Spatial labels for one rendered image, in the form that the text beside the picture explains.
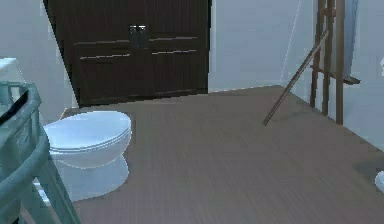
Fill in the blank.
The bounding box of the grey door handle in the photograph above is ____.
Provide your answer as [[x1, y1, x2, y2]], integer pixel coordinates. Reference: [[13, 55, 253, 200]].
[[128, 24, 139, 50], [138, 24, 149, 50]]

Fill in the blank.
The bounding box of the white toilet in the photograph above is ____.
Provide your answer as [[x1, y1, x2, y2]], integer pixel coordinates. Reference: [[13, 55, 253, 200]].
[[0, 57, 133, 203]]

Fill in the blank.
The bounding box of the teal grey stand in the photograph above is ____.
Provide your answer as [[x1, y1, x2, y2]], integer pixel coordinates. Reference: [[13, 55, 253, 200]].
[[0, 80, 82, 224]]

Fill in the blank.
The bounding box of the white round object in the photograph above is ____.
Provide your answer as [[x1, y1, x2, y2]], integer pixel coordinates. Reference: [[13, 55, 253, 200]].
[[374, 170, 384, 194]]

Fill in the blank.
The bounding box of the dark brown double door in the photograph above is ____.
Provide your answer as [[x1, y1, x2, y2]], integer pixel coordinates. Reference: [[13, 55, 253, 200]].
[[43, 0, 213, 108]]

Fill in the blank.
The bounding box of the brown wooden easel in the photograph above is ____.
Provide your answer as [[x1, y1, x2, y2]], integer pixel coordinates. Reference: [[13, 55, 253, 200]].
[[262, 0, 362, 127]]

